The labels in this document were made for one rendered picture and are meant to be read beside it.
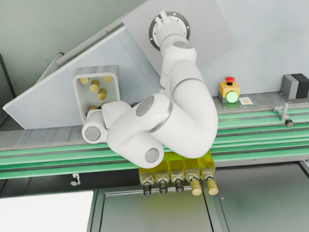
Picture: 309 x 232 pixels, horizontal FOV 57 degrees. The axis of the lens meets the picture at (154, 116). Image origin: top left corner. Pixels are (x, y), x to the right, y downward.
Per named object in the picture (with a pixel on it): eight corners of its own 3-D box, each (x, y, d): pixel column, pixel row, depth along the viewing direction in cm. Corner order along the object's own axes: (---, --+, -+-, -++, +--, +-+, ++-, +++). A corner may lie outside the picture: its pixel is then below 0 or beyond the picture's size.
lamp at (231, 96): (225, 101, 119) (227, 104, 116) (226, 91, 117) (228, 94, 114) (236, 100, 119) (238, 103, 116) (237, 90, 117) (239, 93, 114)
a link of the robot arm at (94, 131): (125, 116, 87) (132, 144, 90) (127, 107, 97) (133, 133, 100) (77, 125, 88) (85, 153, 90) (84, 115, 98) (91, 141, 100)
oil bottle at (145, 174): (140, 153, 124) (140, 189, 106) (138, 142, 121) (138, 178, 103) (152, 152, 124) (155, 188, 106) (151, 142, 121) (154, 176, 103)
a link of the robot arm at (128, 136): (171, 113, 79) (130, 80, 73) (214, 131, 60) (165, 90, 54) (137, 161, 78) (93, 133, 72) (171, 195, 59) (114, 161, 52)
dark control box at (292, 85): (279, 90, 126) (288, 99, 119) (283, 73, 122) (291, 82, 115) (298, 89, 126) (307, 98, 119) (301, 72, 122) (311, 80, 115)
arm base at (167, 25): (142, 20, 103) (143, 33, 90) (173, 1, 100) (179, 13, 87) (162, 55, 111) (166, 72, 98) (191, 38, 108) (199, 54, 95)
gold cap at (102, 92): (97, 88, 119) (96, 93, 116) (105, 88, 119) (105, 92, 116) (98, 95, 121) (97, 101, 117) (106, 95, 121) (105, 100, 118)
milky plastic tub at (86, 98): (85, 114, 127) (82, 125, 120) (75, 67, 116) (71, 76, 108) (124, 111, 128) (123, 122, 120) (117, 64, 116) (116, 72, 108)
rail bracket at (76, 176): (77, 171, 129) (71, 193, 117) (74, 159, 125) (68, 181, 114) (86, 170, 129) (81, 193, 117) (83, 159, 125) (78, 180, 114)
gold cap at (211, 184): (217, 183, 103) (220, 192, 99) (208, 187, 104) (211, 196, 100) (213, 177, 101) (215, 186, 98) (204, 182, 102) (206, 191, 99)
